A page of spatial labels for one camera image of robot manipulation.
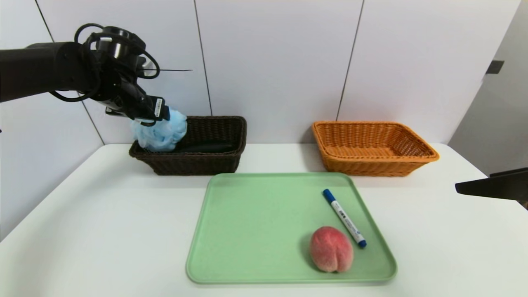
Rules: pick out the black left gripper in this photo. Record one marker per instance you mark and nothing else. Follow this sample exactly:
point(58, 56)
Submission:
point(158, 108)

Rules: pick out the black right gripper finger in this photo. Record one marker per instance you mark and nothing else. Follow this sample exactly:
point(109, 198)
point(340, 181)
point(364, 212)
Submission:
point(495, 187)

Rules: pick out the light blue bath loofah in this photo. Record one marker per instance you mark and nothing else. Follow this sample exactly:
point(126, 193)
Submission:
point(161, 134)

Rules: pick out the black leather glasses case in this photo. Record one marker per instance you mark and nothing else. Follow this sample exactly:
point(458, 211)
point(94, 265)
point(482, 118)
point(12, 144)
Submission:
point(206, 147)

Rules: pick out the white marker with blue cap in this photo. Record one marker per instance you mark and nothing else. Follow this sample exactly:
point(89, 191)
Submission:
point(346, 220)

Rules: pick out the pink peach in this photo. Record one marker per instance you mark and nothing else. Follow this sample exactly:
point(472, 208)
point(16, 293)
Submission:
point(330, 249)

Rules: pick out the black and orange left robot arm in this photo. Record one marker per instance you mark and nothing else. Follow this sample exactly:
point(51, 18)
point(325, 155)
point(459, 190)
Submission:
point(37, 70)

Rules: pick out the dark brown wicker basket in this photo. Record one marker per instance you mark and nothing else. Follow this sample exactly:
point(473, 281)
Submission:
point(198, 163)

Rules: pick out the orange wicker basket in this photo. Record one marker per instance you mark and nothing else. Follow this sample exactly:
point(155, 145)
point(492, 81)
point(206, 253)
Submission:
point(371, 165)

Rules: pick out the thin black zip tie tail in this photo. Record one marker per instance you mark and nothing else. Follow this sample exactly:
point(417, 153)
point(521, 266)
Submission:
point(177, 70)

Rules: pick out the green plastic tray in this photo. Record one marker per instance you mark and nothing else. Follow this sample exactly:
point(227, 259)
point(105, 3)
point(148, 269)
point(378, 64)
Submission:
point(255, 239)

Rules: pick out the dark wall bracket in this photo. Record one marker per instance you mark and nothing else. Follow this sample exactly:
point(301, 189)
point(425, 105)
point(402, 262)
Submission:
point(493, 67)

